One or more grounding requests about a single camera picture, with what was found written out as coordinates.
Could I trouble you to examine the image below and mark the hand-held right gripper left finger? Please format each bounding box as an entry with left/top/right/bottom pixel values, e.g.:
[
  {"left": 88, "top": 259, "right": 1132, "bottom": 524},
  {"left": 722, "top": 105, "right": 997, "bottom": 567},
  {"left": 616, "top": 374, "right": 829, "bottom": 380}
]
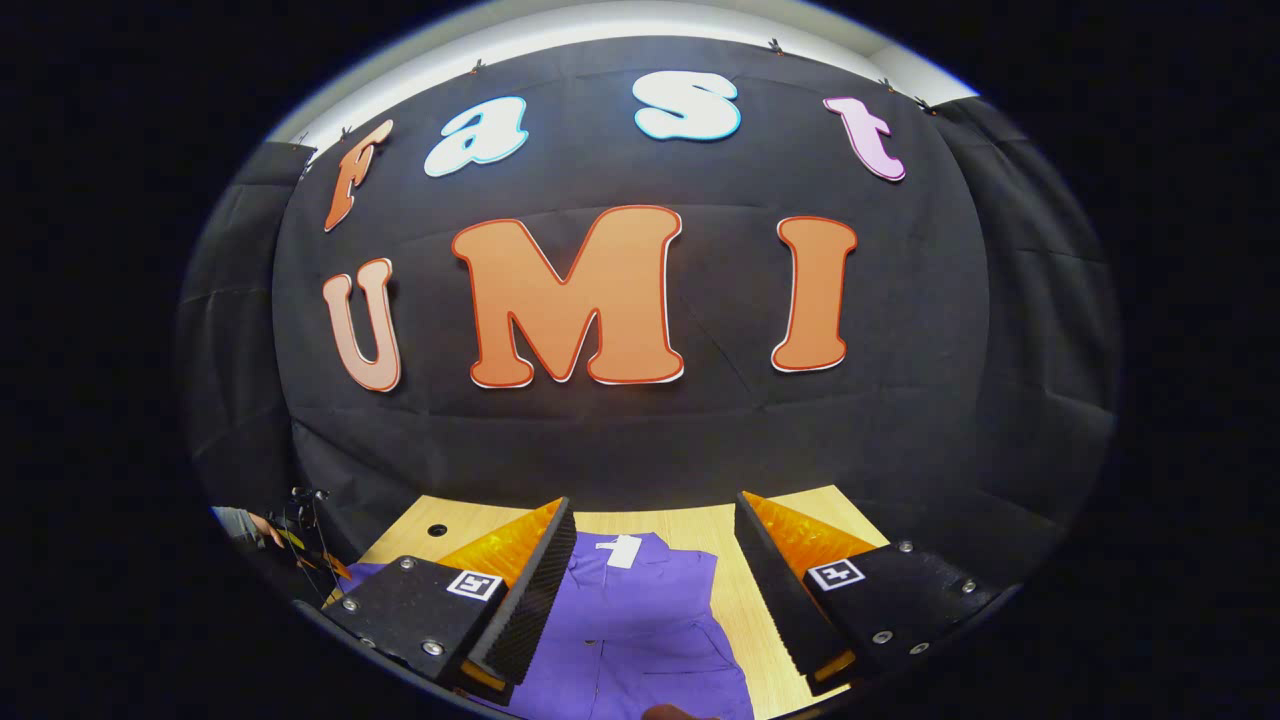
[{"left": 318, "top": 495, "right": 579, "bottom": 707}]

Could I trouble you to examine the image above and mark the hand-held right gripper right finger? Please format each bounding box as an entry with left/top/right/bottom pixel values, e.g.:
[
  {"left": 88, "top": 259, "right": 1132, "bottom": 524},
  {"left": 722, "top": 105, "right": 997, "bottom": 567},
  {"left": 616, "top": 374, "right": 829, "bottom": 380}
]
[{"left": 734, "top": 489, "right": 1008, "bottom": 699}]

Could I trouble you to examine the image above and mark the purple shirt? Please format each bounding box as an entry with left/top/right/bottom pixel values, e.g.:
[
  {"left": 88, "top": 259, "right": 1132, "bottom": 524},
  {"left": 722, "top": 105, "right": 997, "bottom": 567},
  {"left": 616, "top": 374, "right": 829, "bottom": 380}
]
[{"left": 335, "top": 532, "right": 756, "bottom": 720}]

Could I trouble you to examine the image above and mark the black backdrop cloth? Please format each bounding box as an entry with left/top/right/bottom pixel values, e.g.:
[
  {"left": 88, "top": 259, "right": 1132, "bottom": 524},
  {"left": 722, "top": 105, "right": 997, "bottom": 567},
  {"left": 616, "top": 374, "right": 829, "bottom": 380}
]
[{"left": 175, "top": 35, "right": 1121, "bottom": 591}]

